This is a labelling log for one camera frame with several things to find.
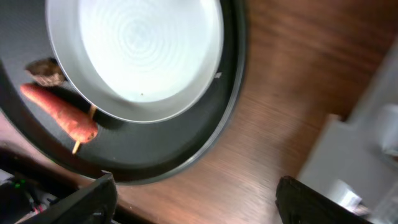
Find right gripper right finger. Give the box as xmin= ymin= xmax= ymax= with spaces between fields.
xmin=275 ymin=175 xmax=371 ymax=224

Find round black tray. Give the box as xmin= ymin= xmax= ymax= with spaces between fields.
xmin=1 ymin=1 xmax=247 ymax=185

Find wooden chopstick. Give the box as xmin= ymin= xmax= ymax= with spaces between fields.
xmin=72 ymin=105 xmax=98 ymax=154

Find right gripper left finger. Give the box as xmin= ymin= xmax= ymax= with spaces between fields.
xmin=22 ymin=173 xmax=118 ymax=224

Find grey dishwasher rack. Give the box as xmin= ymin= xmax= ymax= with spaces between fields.
xmin=297 ymin=44 xmax=397 ymax=223

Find brown food scrap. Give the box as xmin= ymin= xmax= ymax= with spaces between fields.
xmin=25 ymin=58 xmax=66 ymax=86

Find orange carrot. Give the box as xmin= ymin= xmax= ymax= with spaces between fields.
xmin=20 ymin=83 xmax=82 ymax=140

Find grey plate with food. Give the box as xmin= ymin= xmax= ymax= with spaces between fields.
xmin=45 ymin=0 xmax=224 ymax=124

